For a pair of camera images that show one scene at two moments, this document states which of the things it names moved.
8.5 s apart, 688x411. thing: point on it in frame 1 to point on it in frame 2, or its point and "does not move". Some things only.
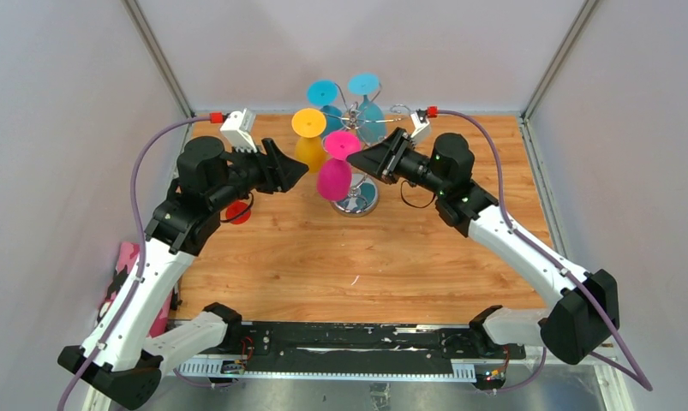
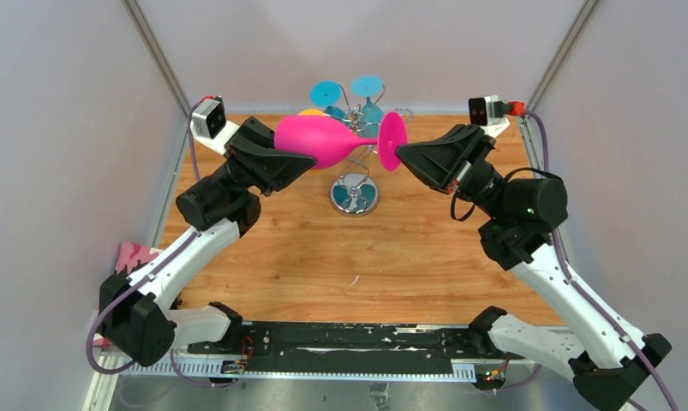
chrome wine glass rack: [364, 193] does not move
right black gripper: [385, 157] to [443, 161]
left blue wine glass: [324, 92] does not move
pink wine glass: [334, 176] to [320, 138]
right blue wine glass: [371, 124] does not move
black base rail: [385, 350] does not move
